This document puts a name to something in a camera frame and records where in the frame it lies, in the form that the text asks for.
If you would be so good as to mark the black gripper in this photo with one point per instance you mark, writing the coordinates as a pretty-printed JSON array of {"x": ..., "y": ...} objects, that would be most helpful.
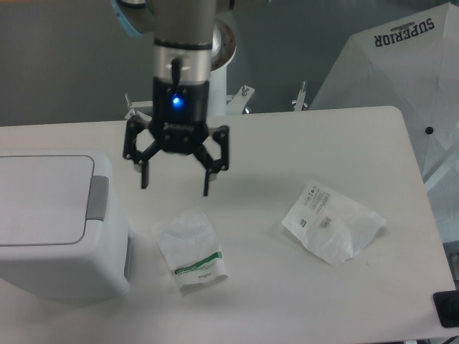
[{"x": 180, "y": 118}]

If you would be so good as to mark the white trash can grey button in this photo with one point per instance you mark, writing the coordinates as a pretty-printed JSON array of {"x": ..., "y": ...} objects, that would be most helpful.
[{"x": 64, "y": 232}]

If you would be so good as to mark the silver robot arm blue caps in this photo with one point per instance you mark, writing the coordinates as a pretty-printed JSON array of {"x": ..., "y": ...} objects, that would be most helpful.
[{"x": 189, "y": 42}]

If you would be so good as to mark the white pouch green stripe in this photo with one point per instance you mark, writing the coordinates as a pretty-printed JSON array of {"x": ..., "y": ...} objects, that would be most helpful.
[{"x": 192, "y": 250}]

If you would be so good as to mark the white printed plastic pouch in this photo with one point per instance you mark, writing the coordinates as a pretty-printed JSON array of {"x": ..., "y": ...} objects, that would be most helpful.
[{"x": 330, "y": 225}]

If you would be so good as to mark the white umbrella superior print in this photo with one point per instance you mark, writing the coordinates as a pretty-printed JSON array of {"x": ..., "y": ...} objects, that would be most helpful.
[{"x": 411, "y": 64}]

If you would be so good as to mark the black device table corner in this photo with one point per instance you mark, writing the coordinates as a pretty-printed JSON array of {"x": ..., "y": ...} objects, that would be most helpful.
[{"x": 446, "y": 304}]

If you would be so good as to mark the white metal base frame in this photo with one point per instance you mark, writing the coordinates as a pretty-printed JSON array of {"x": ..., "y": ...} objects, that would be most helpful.
[{"x": 235, "y": 104}]

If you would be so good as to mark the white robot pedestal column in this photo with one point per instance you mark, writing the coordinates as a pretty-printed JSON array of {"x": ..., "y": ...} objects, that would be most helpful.
[{"x": 218, "y": 89}]

